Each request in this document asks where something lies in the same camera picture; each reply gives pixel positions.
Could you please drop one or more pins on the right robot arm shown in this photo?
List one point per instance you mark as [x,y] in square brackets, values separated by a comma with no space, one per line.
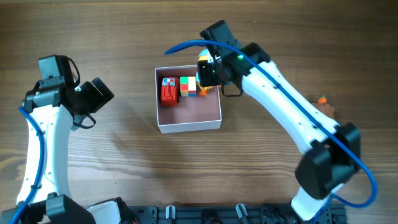
[324,166]

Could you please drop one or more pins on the multicolour puzzle cube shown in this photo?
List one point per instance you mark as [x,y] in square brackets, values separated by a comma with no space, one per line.
[188,86]

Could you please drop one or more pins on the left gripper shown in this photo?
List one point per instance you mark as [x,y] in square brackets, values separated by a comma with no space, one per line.
[100,99]

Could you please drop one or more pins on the white box pink interior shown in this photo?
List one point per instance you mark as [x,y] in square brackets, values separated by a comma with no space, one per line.
[191,113]

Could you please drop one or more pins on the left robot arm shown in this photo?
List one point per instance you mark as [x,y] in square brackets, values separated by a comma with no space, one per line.
[57,105]

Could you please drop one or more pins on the red toy fire truck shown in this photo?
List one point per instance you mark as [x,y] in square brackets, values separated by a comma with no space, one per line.
[169,91]

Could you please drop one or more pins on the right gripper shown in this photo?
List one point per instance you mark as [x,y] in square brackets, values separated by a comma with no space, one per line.
[204,74]

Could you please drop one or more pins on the yellow duck toy blue hat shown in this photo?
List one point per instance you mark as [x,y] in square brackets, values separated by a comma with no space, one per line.
[204,55]

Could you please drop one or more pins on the brown plush bear toy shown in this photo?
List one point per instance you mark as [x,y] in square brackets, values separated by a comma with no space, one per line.
[323,106]

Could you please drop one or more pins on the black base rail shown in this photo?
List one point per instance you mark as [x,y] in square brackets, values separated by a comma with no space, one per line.
[270,213]

